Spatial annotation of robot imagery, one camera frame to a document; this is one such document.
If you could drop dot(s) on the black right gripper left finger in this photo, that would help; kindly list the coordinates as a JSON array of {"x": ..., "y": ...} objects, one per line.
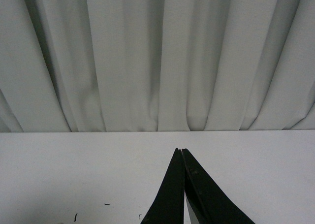
[{"x": 168, "y": 205}]

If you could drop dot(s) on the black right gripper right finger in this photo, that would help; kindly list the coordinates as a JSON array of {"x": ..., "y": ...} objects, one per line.
[{"x": 207, "y": 200}]

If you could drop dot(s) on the grey pleated curtain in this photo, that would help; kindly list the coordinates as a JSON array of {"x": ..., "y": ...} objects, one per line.
[{"x": 156, "y": 65}]

